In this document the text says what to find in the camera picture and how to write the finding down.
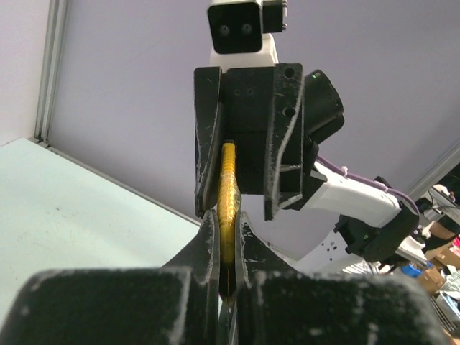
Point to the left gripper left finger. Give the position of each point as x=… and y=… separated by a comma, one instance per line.
x=177, y=303

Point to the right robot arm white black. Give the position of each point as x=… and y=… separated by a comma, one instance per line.
x=374, y=219

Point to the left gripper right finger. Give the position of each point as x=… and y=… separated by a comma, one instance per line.
x=276, y=304

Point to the right aluminium frame post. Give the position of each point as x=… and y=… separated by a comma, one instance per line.
x=441, y=167

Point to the person in background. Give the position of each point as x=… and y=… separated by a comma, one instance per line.
x=444, y=230

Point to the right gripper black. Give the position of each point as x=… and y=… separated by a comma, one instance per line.
x=262, y=117

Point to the aluminium frame post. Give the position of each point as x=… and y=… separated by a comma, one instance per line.
x=441, y=167
x=51, y=65

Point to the yellow utility knife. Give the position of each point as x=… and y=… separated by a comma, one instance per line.
x=227, y=208

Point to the background cardboard boxes clutter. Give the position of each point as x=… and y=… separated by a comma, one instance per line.
x=440, y=279

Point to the left aluminium frame post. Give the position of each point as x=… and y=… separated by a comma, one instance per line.
x=51, y=65

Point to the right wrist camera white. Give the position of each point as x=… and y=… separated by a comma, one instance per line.
x=242, y=32

